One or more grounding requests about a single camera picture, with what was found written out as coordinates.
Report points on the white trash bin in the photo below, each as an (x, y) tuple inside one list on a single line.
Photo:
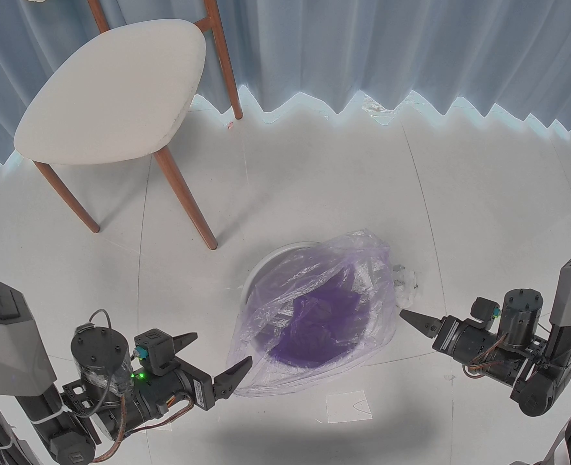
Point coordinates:
[(268, 265)]

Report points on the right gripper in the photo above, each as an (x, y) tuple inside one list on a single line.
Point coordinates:
[(469, 344)]

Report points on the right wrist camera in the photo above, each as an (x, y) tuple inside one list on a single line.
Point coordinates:
[(484, 308)]

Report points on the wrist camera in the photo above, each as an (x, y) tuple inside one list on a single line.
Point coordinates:
[(484, 308), (157, 344)]

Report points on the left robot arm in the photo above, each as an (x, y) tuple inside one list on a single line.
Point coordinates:
[(14, 347)]

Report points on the purple plastic bag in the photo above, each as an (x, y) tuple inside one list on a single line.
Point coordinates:
[(324, 317)]

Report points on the white cushioned wooden chair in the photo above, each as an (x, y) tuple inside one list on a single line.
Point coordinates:
[(115, 95)]

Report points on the pale blue curtain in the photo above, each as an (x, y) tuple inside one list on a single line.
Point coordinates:
[(387, 32)]

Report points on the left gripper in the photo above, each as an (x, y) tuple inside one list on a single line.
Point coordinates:
[(188, 388)]

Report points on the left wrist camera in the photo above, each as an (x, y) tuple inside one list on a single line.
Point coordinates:
[(157, 344)]

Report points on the crumpled white plastic wrapper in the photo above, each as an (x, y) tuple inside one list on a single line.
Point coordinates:
[(406, 288)]

